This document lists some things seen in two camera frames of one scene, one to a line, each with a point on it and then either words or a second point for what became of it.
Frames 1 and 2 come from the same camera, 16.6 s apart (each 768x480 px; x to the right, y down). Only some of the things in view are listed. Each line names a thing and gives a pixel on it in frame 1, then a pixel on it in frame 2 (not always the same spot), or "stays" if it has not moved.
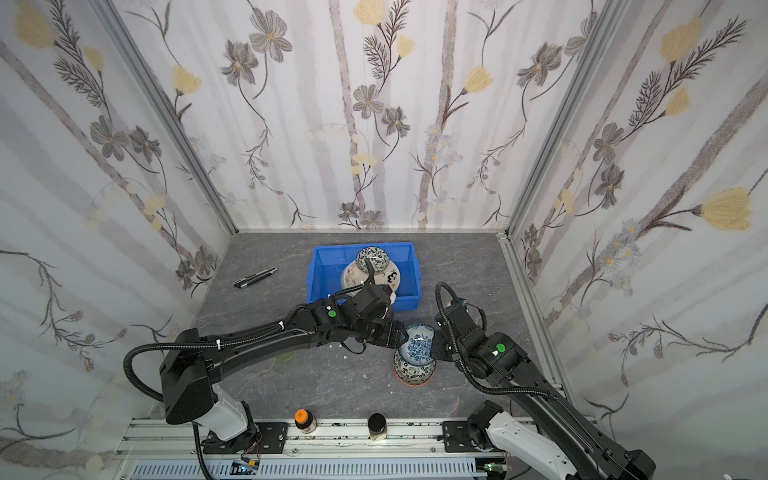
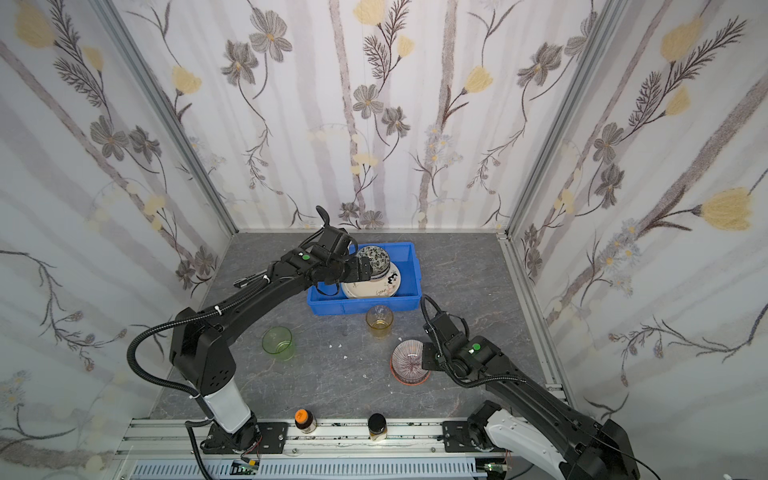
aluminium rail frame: (166, 449) stays
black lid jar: (377, 427) stays
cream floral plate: (353, 277) stays
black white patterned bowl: (413, 374) to (379, 259)
